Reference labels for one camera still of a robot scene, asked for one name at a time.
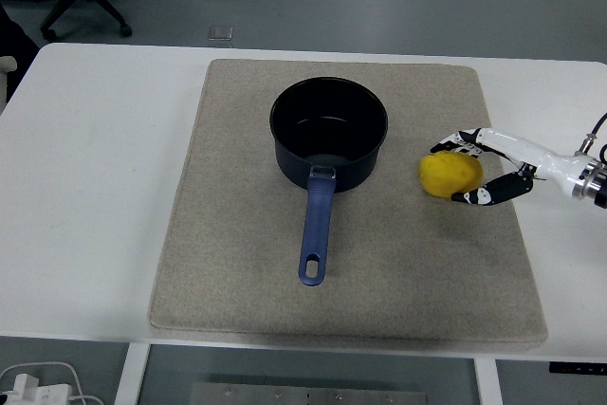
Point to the silver floor socket plate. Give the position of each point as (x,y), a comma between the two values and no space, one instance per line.
(221,32)

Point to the beige chair part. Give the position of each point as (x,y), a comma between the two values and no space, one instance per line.
(5,66)

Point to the white power adapter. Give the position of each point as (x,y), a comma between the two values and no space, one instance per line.
(33,391)

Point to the black table control panel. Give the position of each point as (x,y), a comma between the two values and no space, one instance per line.
(578,368)

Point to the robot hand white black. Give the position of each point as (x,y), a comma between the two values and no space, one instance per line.
(526,149)

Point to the beige fabric mat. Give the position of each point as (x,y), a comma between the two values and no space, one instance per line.
(237,258)

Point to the grey metal plate with screws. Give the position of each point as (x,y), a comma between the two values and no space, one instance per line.
(308,395)

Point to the yellow potato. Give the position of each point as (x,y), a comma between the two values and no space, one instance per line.
(446,172)

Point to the person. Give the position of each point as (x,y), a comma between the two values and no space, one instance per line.
(14,32)

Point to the white table leg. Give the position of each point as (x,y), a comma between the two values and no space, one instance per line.
(128,376)
(488,383)

